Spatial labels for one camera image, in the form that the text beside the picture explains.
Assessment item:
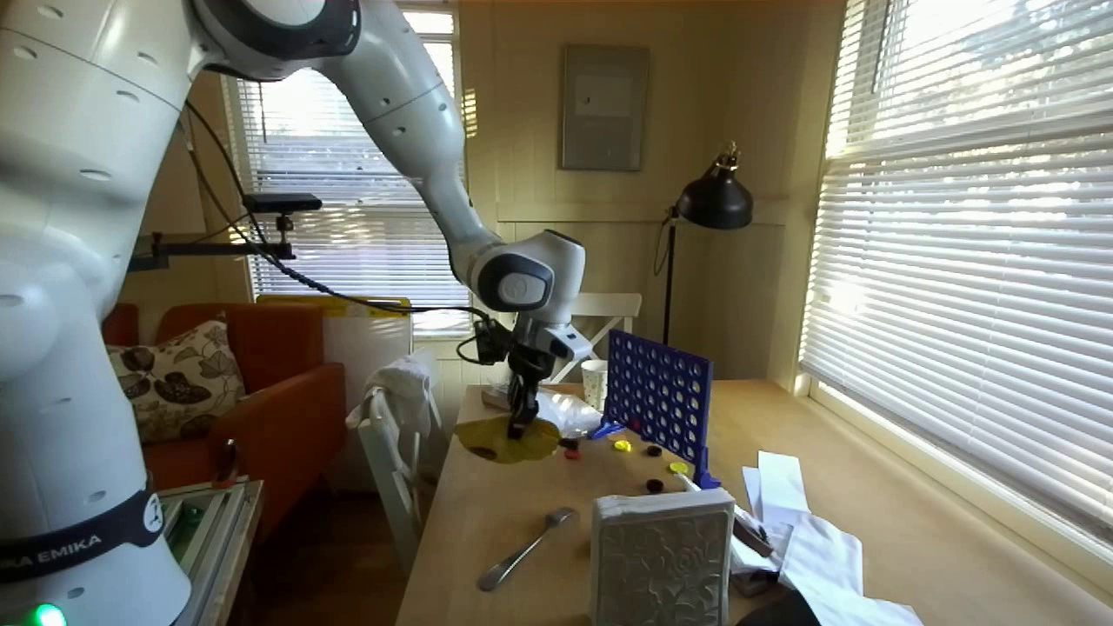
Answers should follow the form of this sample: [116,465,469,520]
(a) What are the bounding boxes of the white framed window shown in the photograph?
[224,8,475,342]

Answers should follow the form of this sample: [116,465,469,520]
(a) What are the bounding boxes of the white window blinds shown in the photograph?
[796,0,1113,543]

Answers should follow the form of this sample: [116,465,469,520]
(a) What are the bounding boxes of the white patterned hardcover book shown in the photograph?
[587,483,738,626]

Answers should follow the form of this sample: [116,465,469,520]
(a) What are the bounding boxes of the white towel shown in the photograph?
[377,356,444,440]

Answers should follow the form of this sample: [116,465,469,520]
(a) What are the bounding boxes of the silver fork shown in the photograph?
[475,506,582,594]

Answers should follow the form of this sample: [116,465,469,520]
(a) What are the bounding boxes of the stack of framed panels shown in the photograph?
[152,477,267,626]

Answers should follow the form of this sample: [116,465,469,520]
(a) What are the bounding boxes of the translucent bin yellow lid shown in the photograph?
[255,292,416,411]

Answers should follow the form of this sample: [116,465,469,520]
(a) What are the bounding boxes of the white cross-back wooden chair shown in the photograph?
[542,290,644,390]

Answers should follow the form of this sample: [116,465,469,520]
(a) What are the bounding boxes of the framed wall picture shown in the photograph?
[555,41,655,178]

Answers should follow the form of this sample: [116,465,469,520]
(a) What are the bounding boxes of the leaf patterned pillow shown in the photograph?
[103,319,250,447]

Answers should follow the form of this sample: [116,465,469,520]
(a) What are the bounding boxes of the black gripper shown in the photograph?
[504,316,570,443]

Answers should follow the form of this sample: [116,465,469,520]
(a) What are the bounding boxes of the black stereo camera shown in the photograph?
[240,192,326,216]

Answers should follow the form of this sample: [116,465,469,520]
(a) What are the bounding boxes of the loose white paper sheets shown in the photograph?
[738,450,926,626]

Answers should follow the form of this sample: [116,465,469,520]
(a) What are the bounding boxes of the white crumpled napkin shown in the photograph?
[537,385,604,447]

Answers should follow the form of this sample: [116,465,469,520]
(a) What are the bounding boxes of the blue connect four grid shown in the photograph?
[587,328,724,492]

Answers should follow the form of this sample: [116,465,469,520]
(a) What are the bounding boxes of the white folded paper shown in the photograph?
[728,531,782,581]

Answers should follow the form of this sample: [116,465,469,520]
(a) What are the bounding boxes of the yellow banana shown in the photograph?
[451,413,564,465]

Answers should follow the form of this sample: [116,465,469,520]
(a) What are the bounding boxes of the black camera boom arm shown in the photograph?
[130,209,300,272]

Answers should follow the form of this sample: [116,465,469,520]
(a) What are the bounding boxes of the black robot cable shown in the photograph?
[181,98,513,370]

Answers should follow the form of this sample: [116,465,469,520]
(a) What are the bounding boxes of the black floor lamp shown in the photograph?
[656,139,758,348]

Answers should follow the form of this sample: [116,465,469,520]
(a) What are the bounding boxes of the orange sofa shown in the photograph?
[101,299,349,551]

